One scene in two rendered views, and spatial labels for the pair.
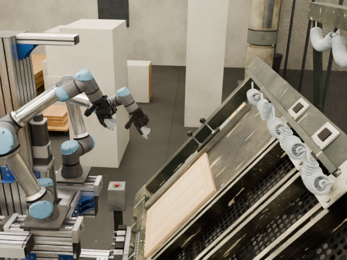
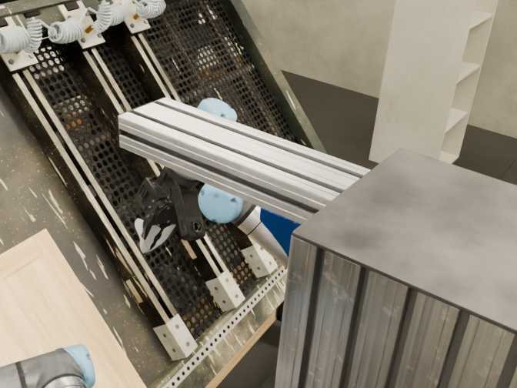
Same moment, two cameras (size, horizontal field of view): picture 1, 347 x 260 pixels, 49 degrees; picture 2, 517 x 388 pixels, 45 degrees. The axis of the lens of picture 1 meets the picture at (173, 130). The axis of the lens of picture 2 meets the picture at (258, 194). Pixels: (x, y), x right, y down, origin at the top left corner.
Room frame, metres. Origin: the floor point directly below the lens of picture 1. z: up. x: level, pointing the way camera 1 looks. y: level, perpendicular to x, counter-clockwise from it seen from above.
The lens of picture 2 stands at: (2.64, 1.06, 2.35)
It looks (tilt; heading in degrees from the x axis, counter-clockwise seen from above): 30 degrees down; 211
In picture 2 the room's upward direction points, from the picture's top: 4 degrees clockwise
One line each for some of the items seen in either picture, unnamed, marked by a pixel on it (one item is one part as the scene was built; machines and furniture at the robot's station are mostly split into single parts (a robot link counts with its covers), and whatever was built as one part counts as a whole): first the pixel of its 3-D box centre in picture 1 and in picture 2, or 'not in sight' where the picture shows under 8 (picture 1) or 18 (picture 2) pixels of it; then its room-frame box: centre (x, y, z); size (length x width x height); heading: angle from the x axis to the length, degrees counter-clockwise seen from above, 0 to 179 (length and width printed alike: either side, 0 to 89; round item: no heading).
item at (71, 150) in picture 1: (71, 151); not in sight; (2.33, 0.70, 1.20); 0.13 x 0.12 x 0.14; 152
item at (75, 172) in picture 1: (71, 167); not in sight; (2.32, 0.70, 1.09); 0.15 x 0.15 x 0.10
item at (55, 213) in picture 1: (45, 208); not in sight; (1.83, 0.73, 1.09); 0.15 x 0.15 x 0.10
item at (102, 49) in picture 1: (99, 92); not in sight; (4.79, 0.98, 0.88); 0.90 x 0.60 x 1.75; 177
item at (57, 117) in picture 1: (57, 119); not in sight; (5.58, 1.85, 0.15); 0.61 x 0.51 x 0.31; 177
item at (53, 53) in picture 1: (71, 50); not in sight; (6.51, 1.78, 1.08); 0.80 x 0.58 x 0.72; 177
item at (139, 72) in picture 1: (135, 81); not in sight; (7.23, 0.77, 0.36); 0.58 x 0.45 x 0.72; 87
